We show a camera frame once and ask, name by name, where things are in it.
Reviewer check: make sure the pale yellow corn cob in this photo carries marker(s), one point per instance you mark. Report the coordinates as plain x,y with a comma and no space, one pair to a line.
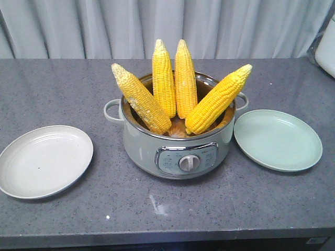
141,100

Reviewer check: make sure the bright yellow corn cob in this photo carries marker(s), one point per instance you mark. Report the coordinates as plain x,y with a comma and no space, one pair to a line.
216,101

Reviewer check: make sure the sage green electric cooker pot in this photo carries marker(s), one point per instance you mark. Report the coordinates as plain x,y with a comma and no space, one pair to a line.
177,155

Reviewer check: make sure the mint green round plate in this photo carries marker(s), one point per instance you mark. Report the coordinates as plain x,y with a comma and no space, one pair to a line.
277,140

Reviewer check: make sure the white round plate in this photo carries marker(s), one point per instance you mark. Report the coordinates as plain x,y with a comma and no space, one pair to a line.
45,161

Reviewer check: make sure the grey pleated curtain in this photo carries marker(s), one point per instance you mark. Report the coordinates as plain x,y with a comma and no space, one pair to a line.
129,29

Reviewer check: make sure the white appliance at right edge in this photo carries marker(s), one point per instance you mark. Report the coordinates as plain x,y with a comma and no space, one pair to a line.
324,54

